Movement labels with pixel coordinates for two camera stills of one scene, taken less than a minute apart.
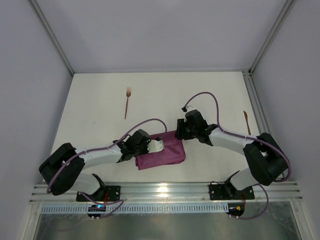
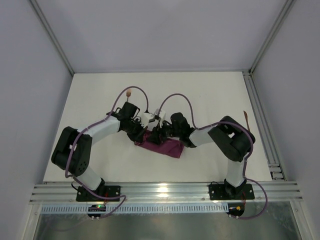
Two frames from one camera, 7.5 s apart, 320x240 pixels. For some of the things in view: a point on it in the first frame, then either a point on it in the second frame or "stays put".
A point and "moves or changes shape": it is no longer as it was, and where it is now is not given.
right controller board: [236, 209] stays put
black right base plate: [227, 191] stays put
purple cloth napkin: [173, 152] moves or changes shape
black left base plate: [106, 194] stays put
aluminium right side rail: [261, 119] stays put
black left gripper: [146, 146] to [137, 135]
